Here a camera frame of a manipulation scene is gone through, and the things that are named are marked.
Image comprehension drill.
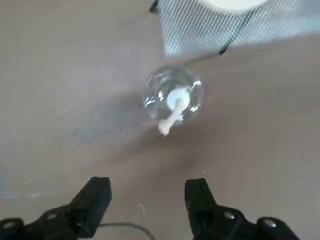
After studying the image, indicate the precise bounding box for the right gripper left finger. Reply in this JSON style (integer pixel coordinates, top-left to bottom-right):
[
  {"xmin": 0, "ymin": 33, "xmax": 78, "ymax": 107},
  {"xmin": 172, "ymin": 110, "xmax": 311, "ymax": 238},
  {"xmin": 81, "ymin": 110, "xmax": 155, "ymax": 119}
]
[{"xmin": 0, "ymin": 176, "xmax": 112, "ymax": 240}]

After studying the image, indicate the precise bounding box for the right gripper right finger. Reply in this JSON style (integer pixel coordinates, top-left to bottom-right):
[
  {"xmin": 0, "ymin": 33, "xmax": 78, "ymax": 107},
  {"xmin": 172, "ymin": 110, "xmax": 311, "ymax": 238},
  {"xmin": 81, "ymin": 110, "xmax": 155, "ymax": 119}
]
[{"xmin": 184, "ymin": 177, "xmax": 301, "ymax": 240}]

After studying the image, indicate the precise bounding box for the clear glass alcohol lamp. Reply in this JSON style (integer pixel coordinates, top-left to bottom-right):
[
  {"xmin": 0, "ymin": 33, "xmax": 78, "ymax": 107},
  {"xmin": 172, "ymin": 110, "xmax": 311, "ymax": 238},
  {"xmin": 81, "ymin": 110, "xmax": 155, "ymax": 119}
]
[{"xmin": 142, "ymin": 64, "xmax": 205, "ymax": 138}]

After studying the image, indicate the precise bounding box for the thin grey cable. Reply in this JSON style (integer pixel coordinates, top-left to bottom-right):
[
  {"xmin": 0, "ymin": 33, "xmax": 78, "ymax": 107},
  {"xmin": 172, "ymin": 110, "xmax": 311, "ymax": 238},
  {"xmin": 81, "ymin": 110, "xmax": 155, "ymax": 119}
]
[{"xmin": 99, "ymin": 221, "xmax": 157, "ymax": 240}]

